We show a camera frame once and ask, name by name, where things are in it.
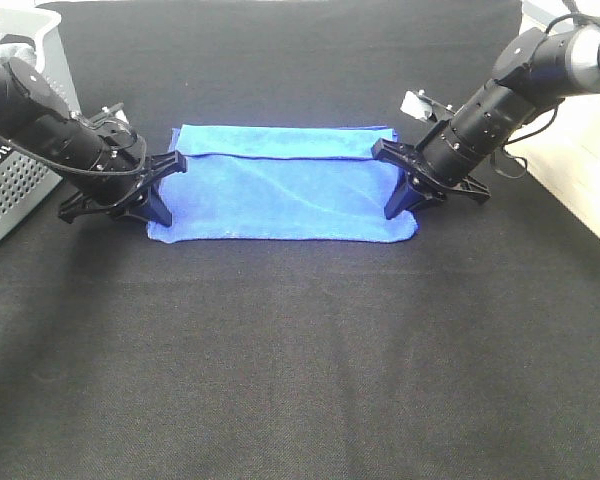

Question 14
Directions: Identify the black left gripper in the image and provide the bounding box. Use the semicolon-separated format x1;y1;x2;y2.
58;151;187;227

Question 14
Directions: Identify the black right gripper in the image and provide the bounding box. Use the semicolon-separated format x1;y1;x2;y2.
371;139;491;220

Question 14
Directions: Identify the blue microfiber towel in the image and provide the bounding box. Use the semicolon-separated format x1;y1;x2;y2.
146;124;418;244

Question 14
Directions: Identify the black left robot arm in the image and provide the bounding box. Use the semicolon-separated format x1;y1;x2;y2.
0;58;187;226

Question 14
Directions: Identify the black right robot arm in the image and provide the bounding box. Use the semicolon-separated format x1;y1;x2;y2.
372;16;600;219

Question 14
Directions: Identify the grey perforated plastic basket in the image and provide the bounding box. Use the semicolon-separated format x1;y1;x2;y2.
0;5;81;241

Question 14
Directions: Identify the black table cover cloth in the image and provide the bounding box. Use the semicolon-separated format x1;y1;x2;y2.
0;1;600;479

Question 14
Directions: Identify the white plastic storage bin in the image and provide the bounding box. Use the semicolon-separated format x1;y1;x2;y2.
517;0;600;259

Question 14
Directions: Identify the grey cloth in basket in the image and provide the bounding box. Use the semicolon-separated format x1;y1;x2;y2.
0;42;37;67

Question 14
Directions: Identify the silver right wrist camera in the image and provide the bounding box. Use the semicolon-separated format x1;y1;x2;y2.
400;90;455;123

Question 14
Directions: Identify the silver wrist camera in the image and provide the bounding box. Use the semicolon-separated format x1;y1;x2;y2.
101;102;129;123
400;90;455;123

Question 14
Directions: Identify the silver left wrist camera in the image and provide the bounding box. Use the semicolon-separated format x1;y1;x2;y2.
101;102;129;123

